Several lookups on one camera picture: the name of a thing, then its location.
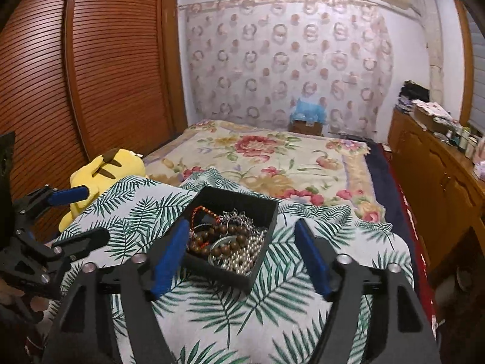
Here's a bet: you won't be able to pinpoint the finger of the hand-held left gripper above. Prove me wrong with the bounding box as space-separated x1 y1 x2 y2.
38 228 111 263
14 184 90 217

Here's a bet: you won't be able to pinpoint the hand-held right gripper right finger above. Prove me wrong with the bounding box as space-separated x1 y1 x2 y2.
295 218 442 364

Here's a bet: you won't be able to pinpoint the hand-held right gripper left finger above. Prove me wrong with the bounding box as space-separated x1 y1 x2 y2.
40 218 190 364

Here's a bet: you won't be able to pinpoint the brown wooden bead bracelet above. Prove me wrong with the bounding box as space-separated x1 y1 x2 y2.
187 221 248 263

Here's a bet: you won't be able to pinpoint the red braided cord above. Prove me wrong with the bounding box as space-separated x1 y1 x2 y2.
189 206 222 244

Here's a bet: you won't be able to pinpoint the silver bangle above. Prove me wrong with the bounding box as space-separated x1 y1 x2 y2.
208 235 238 265

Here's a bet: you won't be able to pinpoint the black jewelry box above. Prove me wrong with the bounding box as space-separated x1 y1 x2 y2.
178 185 280 294

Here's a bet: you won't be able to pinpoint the pearl necklace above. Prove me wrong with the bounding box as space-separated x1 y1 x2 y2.
212 231 266 276

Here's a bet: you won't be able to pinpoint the person's left forearm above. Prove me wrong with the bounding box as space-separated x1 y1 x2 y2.
0 305 52 364

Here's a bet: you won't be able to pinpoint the person's left hand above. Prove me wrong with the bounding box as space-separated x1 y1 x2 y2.
0 277 50 314

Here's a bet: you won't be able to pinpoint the yellow plush toy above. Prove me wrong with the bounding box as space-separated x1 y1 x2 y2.
59 148 149 233

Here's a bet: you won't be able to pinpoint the silver hair comb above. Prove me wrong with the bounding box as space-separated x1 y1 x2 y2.
220 208 266 236

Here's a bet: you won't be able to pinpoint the leaf print cloth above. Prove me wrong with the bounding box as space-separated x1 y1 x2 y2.
45 168 416 364

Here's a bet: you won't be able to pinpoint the navy blanket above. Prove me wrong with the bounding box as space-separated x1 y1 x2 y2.
366 142 430 301

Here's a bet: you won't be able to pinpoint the red bed sheet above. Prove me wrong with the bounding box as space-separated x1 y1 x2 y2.
383 151 441 336

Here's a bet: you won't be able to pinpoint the floral blanket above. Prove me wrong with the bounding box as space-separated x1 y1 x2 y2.
144 119 388 223

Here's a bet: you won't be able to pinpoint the brown slatted wardrobe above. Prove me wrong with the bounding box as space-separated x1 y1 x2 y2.
0 0 189 244

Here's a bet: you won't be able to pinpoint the small cardboard box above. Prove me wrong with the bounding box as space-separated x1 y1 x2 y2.
290 119 325 136

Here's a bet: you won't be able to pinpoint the wooden cabinet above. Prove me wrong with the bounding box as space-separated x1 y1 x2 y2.
387 108 485 274

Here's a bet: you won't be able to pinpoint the blue plastic bag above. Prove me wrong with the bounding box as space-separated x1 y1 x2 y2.
291 98 329 124

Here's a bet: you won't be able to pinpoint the cardboard box with floral cloth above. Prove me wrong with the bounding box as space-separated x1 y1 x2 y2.
411 99 456 134

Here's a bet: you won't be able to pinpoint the group of bottles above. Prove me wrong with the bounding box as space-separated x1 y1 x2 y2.
445 123 485 160

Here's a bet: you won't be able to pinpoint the black bag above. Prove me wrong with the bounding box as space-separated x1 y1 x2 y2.
400 81 431 104

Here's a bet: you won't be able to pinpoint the circle pattern curtain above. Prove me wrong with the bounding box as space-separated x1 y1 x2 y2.
185 0 395 140

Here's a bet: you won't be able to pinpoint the beige pipe cover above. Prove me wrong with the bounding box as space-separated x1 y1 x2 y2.
420 0 445 104

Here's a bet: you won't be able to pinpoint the window blinds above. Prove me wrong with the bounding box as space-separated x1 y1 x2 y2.
455 0 485 138

